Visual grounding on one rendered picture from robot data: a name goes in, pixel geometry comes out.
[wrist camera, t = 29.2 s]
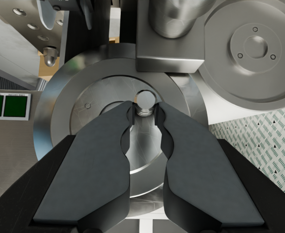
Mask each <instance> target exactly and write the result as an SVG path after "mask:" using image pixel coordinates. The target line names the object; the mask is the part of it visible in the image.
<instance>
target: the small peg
mask: <svg viewBox="0 0 285 233"><path fill-rule="evenodd" d="M134 103H135V111H136V113H137V115H139V116H141V117H148V116H150V115H151V114H152V112H153V111H154V109H155V107H156V104H157V97H156V95H155V93H154V92H152V91H151V90H147V89H144V90H141V91H139V92H138V93H137V94H136V95H135V98H134Z"/></svg>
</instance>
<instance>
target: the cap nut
mask: <svg viewBox="0 0 285 233"><path fill-rule="evenodd" d="M57 54H58V50H56V49H54V48H51V47H44V48H43V56H44V62H45V64H46V65H47V66H48V67H52V66H54V64H55V62H56V59H57Z"/></svg>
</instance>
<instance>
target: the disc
mask: <svg viewBox="0 0 285 233"><path fill-rule="evenodd" d="M111 58H132V59H136V44H134V43H111V44H105V45H100V46H97V47H94V48H91V49H88V50H86V51H84V52H82V53H80V54H78V55H76V56H75V57H73V58H72V59H70V60H69V61H68V62H66V63H65V64H64V65H63V66H62V67H61V68H60V69H58V71H57V72H56V73H55V74H54V75H53V76H52V78H51V79H50V80H49V82H48V83H47V85H46V87H45V88H44V90H43V92H42V94H41V96H40V99H39V101H38V104H37V107H36V112H35V116H34V123H33V140H34V147H35V151H36V155H37V159H38V161H39V160H40V159H41V158H42V157H43V156H44V155H45V154H47V153H48V152H49V151H50V150H51V149H52V148H53V147H52V143H51V136H50V121H51V115H52V111H53V108H54V105H55V102H56V100H57V98H58V96H59V94H60V92H61V91H62V89H63V88H64V86H65V85H66V84H67V83H68V82H69V81H70V79H71V78H73V77H74V76H75V75H76V74H77V73H78V72H80V71H81V70H83V69H84V68H86V67H88V66H89V65H92V64H94V63H96V62H99V61H102V60H106V59H111ZM165 73H166V74H167V75H168V76H169V77H170V78H172V80H173V81H174V82H175V83H176V84H177V86H178V87H179V88H180V90H181V91H182V93H183V95H184V97H185V99H186V101H187V104H188V107H189V111H190V115H191V118H193V119H195V120H196V121H198V122H199V123H200V124H202V125H203V126H204V127H206V128H207V129H208V130H209V122H208V115H207V110H206V106H205V103H204V99H203V97H202V95H201V92H200V90H199V88H198V87H197V85H196V83H195V82H194V80H193V79H192V77H191V76H190V75H189V73H173V72H165ZM162 189H163V184H162V185H161V186H159V187H158V188H156V189H155V190H153V191H151V192H148V193H146V194H143V195H140V196H136V197H130V210H129V213H128V215H127V217H126V218H128V217H135V216H140V215H144V214H147V213H150V212H153V211H155V210H158V209H160V208H162V207H163V206H164V205H163V192H162Z"/></svg>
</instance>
